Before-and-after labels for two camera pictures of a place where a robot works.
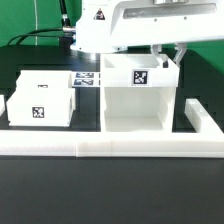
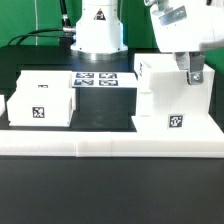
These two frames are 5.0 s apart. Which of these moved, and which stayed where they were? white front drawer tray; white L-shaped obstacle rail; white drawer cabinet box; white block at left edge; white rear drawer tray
Moved: white drawer cabinet box
Stayed: white rear drawer tray; white L-shaped obstacle rail; white front drawer tray; white block at left edge
